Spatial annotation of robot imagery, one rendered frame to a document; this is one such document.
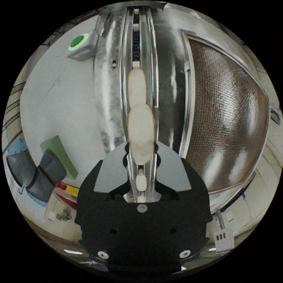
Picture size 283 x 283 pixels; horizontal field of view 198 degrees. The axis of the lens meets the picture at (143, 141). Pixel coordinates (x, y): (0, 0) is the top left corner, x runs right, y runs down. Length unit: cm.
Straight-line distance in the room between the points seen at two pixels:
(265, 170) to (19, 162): 384
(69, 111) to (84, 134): 9
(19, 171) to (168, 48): 53
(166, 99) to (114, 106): 12
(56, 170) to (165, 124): 41
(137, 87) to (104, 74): 8
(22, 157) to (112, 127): 31
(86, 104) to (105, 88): 9
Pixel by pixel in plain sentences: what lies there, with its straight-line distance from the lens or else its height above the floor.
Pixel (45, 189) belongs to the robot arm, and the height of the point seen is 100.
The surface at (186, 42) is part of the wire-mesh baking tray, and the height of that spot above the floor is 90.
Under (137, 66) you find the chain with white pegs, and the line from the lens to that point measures 19.
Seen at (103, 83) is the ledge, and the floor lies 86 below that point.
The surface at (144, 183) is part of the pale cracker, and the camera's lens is 32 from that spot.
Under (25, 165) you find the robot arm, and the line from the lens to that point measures 35.
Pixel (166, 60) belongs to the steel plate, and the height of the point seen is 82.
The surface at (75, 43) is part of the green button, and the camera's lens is 26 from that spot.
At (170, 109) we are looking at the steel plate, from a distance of 24.
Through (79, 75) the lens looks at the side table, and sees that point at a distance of 30.
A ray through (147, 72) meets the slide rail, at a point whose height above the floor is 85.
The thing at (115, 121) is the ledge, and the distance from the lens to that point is 20.
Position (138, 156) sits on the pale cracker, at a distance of 15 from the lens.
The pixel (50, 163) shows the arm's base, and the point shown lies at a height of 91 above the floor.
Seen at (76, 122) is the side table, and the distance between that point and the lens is 31.
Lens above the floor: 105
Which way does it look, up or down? 62 degrees down
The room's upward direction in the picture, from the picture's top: 176 degrees clockwise
